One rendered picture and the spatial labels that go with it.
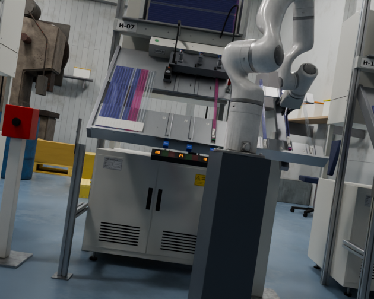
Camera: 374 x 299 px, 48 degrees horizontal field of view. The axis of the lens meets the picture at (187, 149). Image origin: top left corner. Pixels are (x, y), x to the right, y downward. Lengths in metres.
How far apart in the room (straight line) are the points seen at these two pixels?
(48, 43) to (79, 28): 3.55
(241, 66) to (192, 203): 0.99
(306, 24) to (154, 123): 0.82
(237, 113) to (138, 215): 1.04
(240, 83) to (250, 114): 0.12
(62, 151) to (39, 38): 2.53
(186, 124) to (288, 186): 5.41
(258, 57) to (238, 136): 0.28
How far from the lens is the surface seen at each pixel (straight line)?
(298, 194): 7.49
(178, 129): 2.06
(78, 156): 2.06
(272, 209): 2.17
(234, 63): 1.57
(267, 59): 1.51
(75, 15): 11.76
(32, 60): 8.20
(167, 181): 2.30
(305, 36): 1.91
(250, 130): 1.50
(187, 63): 2.38
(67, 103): 11.40
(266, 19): 1.62
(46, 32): 8.25
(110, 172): 2.33
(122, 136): 2.01
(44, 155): 6.55
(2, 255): 2.37
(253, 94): 1.51
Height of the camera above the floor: 0.70
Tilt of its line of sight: level
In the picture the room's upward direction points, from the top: 8 degrees clockwise
